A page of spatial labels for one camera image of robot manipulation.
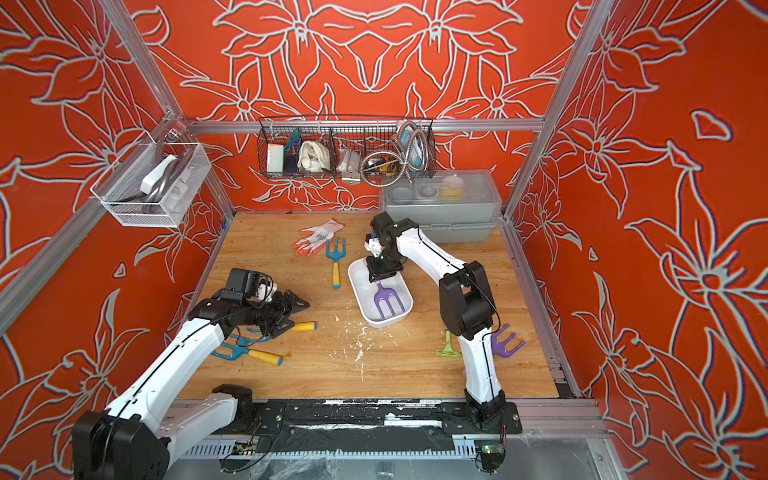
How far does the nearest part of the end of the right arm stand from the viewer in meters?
0.70

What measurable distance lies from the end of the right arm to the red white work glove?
323 mm

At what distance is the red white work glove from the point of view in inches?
42.6
